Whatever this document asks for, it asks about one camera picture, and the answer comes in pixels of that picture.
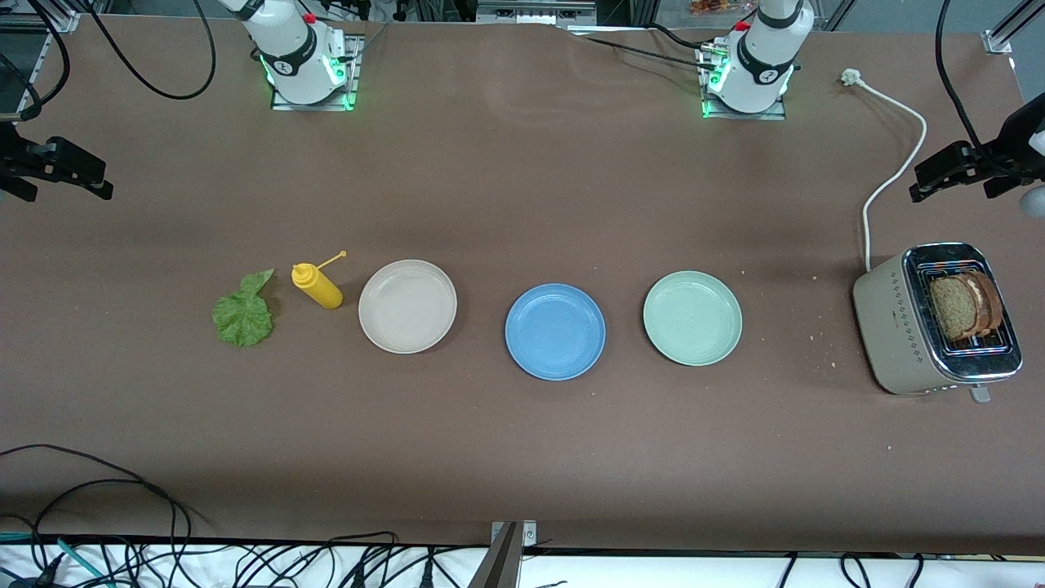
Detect aluminium corner profile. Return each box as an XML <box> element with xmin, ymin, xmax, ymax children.
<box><xmin>984</xmin><ymin>0</ymin><xmax>1045</xmax><ymax>54</ymax></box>

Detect metal table edge bracket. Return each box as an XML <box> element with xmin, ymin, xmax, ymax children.
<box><xmin>469</xmin><ymin>520</ymin><xmax>537</xmax><ymax>588</ymax></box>

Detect black looped floor cable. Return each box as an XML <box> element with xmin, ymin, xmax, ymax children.
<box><xmin>0</xmin><ymin>445</ymin><xmax>193</xmax><ymax>588</ymax></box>

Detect black base supply cable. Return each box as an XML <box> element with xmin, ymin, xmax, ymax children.
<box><xmin>563</xmin><ymin>23</ymin><xmax>719</xmax><ymax>73</ymax></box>

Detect beige chrome toaster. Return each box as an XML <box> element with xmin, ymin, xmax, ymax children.
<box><xmin>852</xmin><ymin>242</ymin><xmax>1024</xmax><ymax>403</ymax></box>

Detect thin black cable loops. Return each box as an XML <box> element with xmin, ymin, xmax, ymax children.
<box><xmin>776</xmin><ymin>554</ymin><xmax>923</xmax><ymax>588</ymax></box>

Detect grey power strip box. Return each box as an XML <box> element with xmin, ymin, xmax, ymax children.
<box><xmin>476</xmin><ymin>0</ymin><xmax>597</xmax><ymax>24</ymax></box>

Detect white toaster power cord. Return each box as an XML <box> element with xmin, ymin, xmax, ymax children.
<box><xmin>841</xmin><ymin>69</ymin><xmax>929</xmax><ymax>272</ymax></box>

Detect beige round plate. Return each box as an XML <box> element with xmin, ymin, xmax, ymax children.
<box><xmin>358</xmin><ymin>259</ymin><xmax>458</xmax><ymax>355</ymax></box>

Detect blue round plate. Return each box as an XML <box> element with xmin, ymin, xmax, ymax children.
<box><xmin>505</xmin><ymin>283</ymin><xmax>607</xmax><ymax>382</ymax></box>

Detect square brown bread slice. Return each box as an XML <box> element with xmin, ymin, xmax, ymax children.
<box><xmin>929</xmin><ymin>276</ymin><xmax>985</xmax><ymax>342</ymax></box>

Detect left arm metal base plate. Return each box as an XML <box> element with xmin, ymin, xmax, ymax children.
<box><xmin>700</xmin><ymin>45</ymin><xmax>789</xmax><ymax>121</ymax></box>

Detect black cable bundle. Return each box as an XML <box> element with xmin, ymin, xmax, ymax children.
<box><xmin>196</xmin><ymin>531</ymin><xmax>491</xmax><ymax>588</ymax></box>

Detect green lettuce leaf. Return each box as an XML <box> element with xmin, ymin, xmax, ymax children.
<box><xmin>211</xmin><ymin>269</ymin><xmax>276</xmax><ymax>347</ymax></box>

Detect aluminium frame profile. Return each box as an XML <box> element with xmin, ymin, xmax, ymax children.
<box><xmin>0</xmin><ymin>0</ymin><xmax>82</xmax><ymax>33</ymax></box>

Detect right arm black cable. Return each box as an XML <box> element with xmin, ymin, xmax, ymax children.
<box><xmin>78</xmin><ymin>0</ymin><xmax>217</xmax><ymax>100</ymax></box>

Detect green round plate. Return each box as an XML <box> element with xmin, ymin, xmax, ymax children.
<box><xmin>643</xmin><ymin>270</ymin><xmax>744</xmax><ymax>367</ymax></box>

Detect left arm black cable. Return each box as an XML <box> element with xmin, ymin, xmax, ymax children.
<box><xmin>936</xmin><ymin>0</ymin><xmax>989</xmax><ymax>152</ymax></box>

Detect teal cable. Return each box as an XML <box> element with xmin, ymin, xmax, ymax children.
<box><xmin>0</xmin><ymin>532</ymin><xmax>107</xmax><ymax>585</ymax></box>

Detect yellow mustard squeeze bottle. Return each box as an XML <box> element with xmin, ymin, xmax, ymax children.
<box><xmin>291</xmin><ymin>251</ymin><xmax>348</xmax><ymax>310</ymax></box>

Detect round-topped brown bread slice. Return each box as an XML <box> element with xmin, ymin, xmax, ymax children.
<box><xmin>967</xmin><ymin>272</ymin><xmax>1005</xmax><ymax>334</ymax></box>

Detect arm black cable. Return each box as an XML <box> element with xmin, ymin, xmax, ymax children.
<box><xmin>78</xmin><ymin>0</ymin><xmax>217</xmax><ymax>100</ymax></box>
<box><xmin>936</xmin><ymin>0</ymin><xmax>989</xmax><ymax>152</ymax></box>

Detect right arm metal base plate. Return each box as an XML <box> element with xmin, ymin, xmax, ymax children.
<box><xmin>271</xmin><ymin>34</ymin><xmax>360</xmax><ymax>111</ymax></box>

